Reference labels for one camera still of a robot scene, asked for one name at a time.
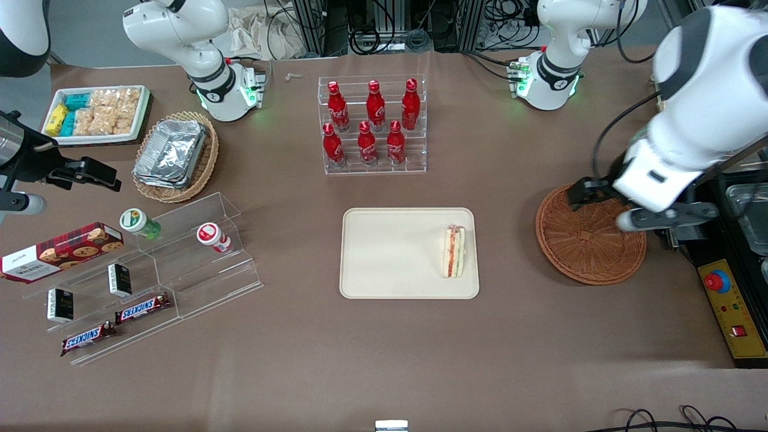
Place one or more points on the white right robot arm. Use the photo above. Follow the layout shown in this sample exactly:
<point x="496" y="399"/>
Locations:
<point x="186" y="30"/>

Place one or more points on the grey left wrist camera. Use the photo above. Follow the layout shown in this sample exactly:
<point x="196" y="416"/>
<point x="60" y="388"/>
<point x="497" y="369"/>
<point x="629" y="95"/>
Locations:
<point x="636" y="221"/>

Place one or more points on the green capped drink bottle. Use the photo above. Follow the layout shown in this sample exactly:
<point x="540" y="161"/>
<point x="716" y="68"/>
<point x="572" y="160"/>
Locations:
<point x="135" y="220"/>

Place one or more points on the snickers chocolate bar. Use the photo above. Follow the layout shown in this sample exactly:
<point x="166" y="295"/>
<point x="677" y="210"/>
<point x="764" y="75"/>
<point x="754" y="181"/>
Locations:
<point x="88" y="338"/>
<point x="143" y="308"/>

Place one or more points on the red emergency stop button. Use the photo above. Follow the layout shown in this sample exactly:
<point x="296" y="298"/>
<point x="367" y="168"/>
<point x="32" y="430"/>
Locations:
<point x="717" y="282"/>

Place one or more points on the white snack tray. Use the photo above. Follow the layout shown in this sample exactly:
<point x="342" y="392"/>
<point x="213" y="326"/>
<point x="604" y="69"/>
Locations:
<point x="90" y="140"/>

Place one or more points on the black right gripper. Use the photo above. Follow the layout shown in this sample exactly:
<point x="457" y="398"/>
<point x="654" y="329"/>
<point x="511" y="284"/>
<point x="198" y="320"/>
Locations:
<point x="37" y="161"/>

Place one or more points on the small black white box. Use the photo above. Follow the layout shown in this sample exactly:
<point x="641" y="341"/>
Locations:
<point x="60" y="306"/>
<point x="120" y="280"/>

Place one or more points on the rice cracker packet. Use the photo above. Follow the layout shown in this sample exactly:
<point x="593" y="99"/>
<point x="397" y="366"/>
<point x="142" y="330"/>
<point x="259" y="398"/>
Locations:
<point x="129" y="99"/>
<point x="85" y="122"/>
<point x="117" y="122"/>
<point x="105" y="98"/>

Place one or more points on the cream rectangular tray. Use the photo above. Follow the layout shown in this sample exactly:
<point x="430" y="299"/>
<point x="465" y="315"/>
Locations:
<point x="396" y="252"/>

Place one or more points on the clear acrylic step shelf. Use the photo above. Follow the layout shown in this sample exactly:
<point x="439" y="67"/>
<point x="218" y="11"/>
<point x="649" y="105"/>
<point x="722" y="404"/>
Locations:
<point x="204" y="288"/>

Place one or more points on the clear acrylic bottle rack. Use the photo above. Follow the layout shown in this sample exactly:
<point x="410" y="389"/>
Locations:
<point x="415" y="168"/>

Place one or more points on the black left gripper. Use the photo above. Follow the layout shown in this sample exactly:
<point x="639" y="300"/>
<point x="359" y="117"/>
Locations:
<point x="607" y="182"/>

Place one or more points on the red cola bottle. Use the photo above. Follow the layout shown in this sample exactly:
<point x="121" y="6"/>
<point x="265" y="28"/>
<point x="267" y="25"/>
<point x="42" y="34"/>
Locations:
<point x="395" y="144"/>
<point x="410" y="105"/>
<point x="332" y="146"/>
<point x="366" y="145"/>
<point x="337" y="108"/>
<point x="375" y="106"/>

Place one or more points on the teal snack packet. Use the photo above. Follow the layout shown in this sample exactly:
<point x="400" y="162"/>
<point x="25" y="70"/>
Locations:
<point x="77" y="101"/>
<point x="68" y="124"/>

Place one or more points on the black yellow control box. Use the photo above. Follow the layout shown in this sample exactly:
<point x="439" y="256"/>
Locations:
<point x="735" y="318"/>

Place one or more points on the grey metal bracket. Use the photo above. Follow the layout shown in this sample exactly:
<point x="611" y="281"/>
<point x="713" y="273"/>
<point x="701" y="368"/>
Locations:
<point x="677" y="237"/>

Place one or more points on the aluminium frame rack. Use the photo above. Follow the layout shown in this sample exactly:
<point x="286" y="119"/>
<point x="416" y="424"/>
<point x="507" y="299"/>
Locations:
<point x="312" y="24"/>

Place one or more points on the clear plastic container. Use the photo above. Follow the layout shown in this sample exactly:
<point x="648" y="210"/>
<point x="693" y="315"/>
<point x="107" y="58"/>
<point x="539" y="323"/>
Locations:
<point x="750" y="216"/>

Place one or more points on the red capped drink bottle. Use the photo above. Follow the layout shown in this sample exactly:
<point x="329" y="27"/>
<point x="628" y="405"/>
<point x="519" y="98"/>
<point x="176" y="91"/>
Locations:
<point x="209" y="234"/>

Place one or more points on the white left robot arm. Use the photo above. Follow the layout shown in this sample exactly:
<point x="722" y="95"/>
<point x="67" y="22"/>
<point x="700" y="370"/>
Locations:
<point x="702" y="90"/>

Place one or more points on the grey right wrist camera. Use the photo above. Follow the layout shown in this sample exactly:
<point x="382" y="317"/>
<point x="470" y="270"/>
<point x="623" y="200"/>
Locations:
<point x="27" y="204"/>

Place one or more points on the stacked aluminium foil trays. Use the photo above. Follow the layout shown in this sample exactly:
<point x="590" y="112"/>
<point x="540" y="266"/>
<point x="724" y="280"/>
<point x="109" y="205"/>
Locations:
<point x="171" y="150"/>

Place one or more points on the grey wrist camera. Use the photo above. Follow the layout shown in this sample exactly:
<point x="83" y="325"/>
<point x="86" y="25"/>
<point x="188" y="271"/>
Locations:
<point x="636" y="221"/>
<point x="27" y="204"/>

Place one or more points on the small beige object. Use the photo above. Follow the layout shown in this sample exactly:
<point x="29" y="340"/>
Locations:
<point x="294" y="77"/>

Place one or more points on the brown round wicker basket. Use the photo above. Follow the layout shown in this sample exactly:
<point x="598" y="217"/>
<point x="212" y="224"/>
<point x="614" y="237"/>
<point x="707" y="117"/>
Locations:
<point x="582" y="252"/>

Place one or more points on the beige cloth bag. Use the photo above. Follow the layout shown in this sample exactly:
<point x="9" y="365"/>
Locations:
<point x="264" y="33"/>

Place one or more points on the triangle sandwich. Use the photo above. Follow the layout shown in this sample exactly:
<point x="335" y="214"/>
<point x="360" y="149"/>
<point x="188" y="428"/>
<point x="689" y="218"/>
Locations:
<point x="454" y="252"/>

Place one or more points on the light oval wicker basket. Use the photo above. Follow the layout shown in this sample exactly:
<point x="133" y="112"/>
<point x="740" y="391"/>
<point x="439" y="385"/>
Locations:
<point x="201" y="175"/>

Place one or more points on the red tartan cookie box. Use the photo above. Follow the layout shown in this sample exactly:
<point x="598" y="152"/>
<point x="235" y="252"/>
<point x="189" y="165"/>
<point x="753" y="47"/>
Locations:
<point x="60" y="252"/>

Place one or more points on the yellow snack packet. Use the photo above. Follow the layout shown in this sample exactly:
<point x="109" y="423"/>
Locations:
<point x="56" y="120"/>

